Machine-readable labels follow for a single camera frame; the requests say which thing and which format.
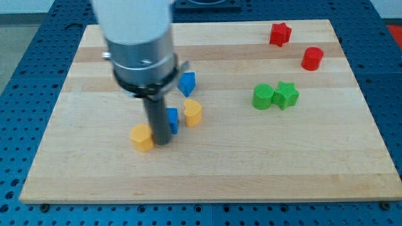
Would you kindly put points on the green star block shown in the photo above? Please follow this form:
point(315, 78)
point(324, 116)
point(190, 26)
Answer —
point(285, 95)

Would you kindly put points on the green cylinder block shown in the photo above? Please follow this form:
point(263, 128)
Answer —
point(262, 96)

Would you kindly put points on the red cylinder block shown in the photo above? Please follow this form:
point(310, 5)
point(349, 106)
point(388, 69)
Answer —
point(312, 58)

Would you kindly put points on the red star block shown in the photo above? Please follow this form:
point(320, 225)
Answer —
point(280, 34)

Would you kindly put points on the blue cube block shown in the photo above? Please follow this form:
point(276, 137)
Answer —
point(173, 119)

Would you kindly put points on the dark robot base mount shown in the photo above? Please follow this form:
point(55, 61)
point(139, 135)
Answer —
point(207, 4)

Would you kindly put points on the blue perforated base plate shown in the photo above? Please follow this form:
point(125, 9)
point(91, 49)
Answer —
point(30, 95)

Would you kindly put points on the yellow hexagon block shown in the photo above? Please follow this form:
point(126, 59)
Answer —
point(142, 137)

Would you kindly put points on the light wooden board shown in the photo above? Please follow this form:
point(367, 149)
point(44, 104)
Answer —
point(326, 148)

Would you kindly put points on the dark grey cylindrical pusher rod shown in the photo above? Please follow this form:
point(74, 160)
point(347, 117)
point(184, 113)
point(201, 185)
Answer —
point(158, 120)

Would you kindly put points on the blue pentagon block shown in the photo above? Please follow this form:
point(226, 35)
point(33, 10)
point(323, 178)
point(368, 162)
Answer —
point(187, 83)

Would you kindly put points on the yellow heart block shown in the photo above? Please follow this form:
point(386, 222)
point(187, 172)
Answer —
point(192, 112)

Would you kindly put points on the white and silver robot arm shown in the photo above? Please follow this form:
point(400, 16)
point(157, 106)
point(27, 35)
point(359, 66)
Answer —
point(140, 45)

